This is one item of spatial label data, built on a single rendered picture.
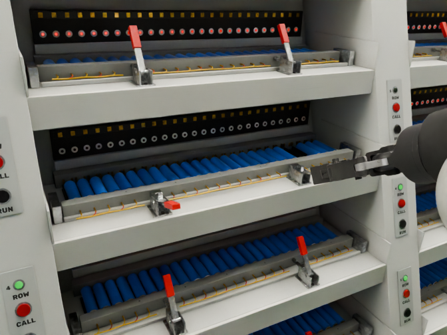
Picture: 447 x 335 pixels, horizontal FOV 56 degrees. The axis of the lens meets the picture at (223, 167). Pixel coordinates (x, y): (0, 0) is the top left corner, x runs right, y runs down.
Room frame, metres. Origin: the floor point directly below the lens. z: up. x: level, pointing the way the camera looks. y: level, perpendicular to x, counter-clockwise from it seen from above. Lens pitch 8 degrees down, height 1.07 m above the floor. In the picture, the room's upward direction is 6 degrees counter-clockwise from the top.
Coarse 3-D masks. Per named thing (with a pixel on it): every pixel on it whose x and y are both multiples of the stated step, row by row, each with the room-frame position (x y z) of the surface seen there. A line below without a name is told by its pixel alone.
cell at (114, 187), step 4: (104, 176) 0.70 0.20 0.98; (108, 176) 0.70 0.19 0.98; (104, 180) 0.69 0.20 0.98; (108, 180) 0.68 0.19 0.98; (112, 180) 0.69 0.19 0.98; (104, 184) 0.69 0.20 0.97; (108, 184) 0.67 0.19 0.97; (112, 184) 0.67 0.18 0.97; (116, 184) 0.68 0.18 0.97; (108, 188) 0.67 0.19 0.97; (112, 188) 0.66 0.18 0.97; (116, 188) 0.66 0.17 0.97
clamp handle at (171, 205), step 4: (160, 196) 0.62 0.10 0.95; (160, 200) 0.62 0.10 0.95; (164, 200) 0.61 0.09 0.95; (164, 204) 0.58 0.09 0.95; (168, 204) 0.57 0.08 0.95; (172, 204) 0.56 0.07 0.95; (176, 204) 0.56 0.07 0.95; (168, 208) 0.57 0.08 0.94; (172, 208) 0.56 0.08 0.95; (176, 208) 0.56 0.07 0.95; (180, 208) 0.56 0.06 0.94
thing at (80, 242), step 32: (288, 128) 0.92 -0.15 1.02; (320, 128) 0.95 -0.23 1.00; (64, 160) 0.71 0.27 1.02; (96, 160) 0.74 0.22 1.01; (224, 192) 0.70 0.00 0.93; (256, 192) 0.70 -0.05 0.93; (288, 192) 0.71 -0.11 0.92; (320, 192) 0.74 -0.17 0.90; (352, 192) 0.78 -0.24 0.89; (64, 224) 0.59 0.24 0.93; (96, 224) 0.59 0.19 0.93; (128, 224) 0.59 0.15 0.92; (160, 224) 0.61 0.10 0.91; (192, 224) 0.63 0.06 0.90; (224, 224) 0.66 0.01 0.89; (64, 256) 0.55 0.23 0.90; (96, 256) 0.57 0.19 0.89
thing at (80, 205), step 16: (288, 160) 0.78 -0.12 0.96; (304, 160) 0.78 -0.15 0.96; (320, 160) 0.80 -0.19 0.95; (208, 176) 0.70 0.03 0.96; (224, 176) 0.71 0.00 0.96; (240, 176) 0.72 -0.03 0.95; (256, 176) 0.74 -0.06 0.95; (112, 192) 0.63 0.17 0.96; (128, 192) 0.64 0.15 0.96; (144, 192) 0.64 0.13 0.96; (176, 192) 0.67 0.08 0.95; (208, 192) 0.68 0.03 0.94; (64, 208) 0.59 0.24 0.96; (80, 208) 0.60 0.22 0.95; (96, 208) 0.61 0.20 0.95; (128, 208) 0.62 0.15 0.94
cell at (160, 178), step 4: (152, 168) 0.74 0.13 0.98; (156, 168) 0.74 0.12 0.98; (148, 172) 0.74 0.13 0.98; (152, 172) 0.73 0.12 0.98; (156, 172) 0.72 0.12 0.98; (160, 172) 0.73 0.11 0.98; (152, 176) 0.72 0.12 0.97; (156, 176) 0.71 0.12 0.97; (160, 176) 0.70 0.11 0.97; (156, 180) 0.70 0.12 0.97; (160, 180) 0.69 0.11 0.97; (164, 180) 0.69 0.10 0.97
